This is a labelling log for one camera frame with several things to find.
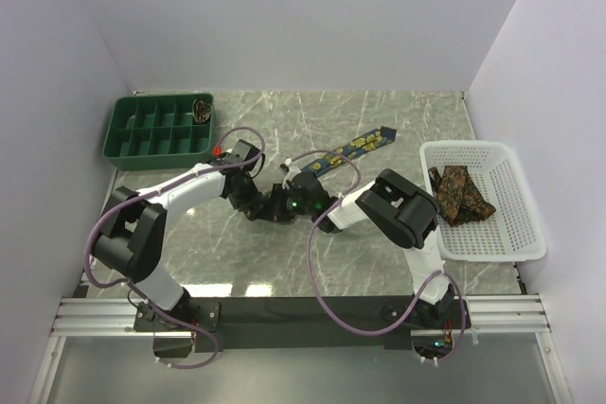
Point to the blue floral yellow tie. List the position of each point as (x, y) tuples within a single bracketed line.
[(367, 142)]

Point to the white plastic basket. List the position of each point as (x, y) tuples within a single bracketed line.
[(513, 233)]

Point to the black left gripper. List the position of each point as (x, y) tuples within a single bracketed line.
[(253, 198)]

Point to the black base bar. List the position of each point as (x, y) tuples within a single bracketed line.
[(293, 322)]

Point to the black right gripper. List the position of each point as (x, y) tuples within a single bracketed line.
[(276, 210)]

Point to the rolled dark tie in tray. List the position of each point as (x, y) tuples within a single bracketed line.
[(201, 110)]

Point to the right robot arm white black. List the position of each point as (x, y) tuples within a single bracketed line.
[(401, 210)]

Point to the dark key-pattern tie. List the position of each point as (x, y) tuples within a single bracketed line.
[(460, 201)]

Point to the green compartment tray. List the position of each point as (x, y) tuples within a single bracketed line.
[(156, 132)]

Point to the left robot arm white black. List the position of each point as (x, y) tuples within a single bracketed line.
[(128, 238)]

